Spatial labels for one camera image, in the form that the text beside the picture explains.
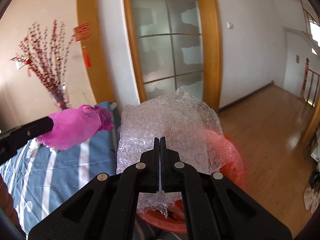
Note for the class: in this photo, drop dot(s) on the red hanging knot ornament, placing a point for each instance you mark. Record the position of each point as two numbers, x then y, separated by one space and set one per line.
82 32

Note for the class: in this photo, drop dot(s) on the magenta plastic bag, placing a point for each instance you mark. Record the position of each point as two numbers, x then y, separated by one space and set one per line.
75 125

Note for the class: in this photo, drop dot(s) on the clutter pile under shelf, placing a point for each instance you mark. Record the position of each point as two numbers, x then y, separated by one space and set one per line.
311 193

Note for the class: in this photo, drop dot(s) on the wall light switch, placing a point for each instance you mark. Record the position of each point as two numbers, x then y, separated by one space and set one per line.
230 25

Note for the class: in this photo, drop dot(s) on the glass vase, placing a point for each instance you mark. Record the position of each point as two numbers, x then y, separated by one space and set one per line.
60 97

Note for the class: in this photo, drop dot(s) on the wooden stair railing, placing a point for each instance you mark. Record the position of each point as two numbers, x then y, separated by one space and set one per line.
310 87

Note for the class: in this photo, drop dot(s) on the red plastic waste basket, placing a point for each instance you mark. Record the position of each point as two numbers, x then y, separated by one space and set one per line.
234 169

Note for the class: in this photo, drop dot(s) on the blue white striped cloth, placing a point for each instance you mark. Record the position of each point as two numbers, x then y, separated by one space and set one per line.
40 179

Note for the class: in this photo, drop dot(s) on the clear bubble wrap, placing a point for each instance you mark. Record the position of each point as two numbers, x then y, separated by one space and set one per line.
189 125

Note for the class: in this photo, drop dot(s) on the frosted glass sliding door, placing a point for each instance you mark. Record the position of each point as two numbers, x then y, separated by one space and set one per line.
175 43

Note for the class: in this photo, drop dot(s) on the red berry branch bouquet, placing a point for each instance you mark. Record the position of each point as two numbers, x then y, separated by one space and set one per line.
45 53

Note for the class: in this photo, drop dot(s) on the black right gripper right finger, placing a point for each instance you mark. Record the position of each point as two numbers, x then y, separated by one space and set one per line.
215 207

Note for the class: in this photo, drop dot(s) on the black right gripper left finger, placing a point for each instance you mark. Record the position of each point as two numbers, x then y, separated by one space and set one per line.
105 208

